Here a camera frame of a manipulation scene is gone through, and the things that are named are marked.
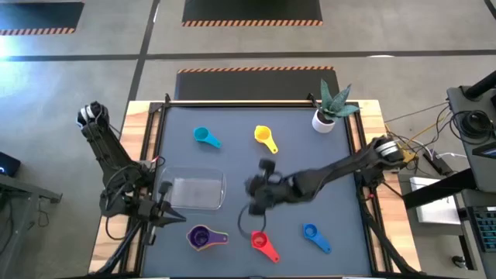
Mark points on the black desk beam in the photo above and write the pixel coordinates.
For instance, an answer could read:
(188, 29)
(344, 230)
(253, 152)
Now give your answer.
(438, 190)

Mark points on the black pole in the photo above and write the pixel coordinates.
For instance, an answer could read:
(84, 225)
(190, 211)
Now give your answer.
(482, 86)

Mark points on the small black floor object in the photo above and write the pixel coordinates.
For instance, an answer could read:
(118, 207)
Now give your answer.
(459, 261)

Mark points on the blue measuring cup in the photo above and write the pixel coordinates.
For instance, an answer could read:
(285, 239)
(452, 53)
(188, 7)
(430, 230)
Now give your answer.
(310, 231)

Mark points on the green snake plant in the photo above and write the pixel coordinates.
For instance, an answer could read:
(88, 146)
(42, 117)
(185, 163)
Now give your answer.
(333, 102)

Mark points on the grey table mat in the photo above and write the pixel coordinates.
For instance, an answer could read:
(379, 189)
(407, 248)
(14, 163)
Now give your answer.
(310, 155)

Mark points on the grey metal stand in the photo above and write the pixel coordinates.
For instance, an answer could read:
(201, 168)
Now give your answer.
(23, 186)

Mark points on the yellow measuring cup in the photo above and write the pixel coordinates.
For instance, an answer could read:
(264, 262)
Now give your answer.
(262, 134)

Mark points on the white plant pot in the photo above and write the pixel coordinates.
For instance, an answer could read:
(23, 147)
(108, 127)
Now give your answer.
(319, 126)

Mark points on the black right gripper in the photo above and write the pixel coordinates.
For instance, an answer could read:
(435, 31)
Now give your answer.
(267, 190)

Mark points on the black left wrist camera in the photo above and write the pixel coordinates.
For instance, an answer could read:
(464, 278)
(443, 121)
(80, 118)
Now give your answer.
(165, 188)

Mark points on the dark tablet screen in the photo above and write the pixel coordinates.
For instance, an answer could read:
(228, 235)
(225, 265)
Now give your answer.
(488, 150)

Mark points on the purple measuring cup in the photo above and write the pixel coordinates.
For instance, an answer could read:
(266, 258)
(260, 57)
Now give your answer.
(199, 236)

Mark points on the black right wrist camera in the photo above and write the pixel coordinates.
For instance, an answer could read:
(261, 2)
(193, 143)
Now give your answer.
(267, 166)

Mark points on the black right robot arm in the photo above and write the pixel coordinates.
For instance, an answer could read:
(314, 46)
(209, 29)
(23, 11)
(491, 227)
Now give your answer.
(329, 172)

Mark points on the black aluminium table frame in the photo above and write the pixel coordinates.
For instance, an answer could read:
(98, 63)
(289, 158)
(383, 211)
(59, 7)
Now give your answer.
(155, 107)

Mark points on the white box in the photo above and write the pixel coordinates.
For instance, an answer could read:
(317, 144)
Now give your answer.
(434, 211)

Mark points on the black device with blue light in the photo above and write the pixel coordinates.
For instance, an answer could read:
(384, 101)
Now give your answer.
(9, 162)

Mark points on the red measuring cup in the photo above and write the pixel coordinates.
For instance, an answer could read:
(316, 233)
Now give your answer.
(259, 240)

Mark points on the teal measuring cup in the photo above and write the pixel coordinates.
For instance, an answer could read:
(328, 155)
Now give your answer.
(201, 134)

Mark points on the orange measuring cup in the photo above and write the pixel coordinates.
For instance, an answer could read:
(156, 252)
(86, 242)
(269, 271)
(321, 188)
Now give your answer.
(201, 250)

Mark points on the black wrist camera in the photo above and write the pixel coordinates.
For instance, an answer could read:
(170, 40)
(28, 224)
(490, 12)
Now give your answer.
(165, 188)
(267, 166)

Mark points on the backlit keyboard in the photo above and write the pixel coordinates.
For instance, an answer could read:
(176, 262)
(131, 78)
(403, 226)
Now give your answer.
(486, 228)

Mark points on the black power strip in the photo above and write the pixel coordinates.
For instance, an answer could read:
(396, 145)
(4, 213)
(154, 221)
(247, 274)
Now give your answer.
(438, 164)

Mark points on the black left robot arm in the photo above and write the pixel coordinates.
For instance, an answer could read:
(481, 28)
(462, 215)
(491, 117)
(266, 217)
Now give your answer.
(108, 151)

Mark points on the clear plastic container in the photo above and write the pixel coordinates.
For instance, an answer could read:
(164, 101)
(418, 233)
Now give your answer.
(193, 190)

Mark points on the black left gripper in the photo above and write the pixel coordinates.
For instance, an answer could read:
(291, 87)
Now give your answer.
(149, 211)

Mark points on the black hazard-striped floor mat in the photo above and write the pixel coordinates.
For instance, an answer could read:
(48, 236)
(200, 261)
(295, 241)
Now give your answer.
(252, 9)
(252, 85)
(38, 15)

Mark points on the grey side desk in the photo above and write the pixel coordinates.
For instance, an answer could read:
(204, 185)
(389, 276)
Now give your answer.
(459, 104)

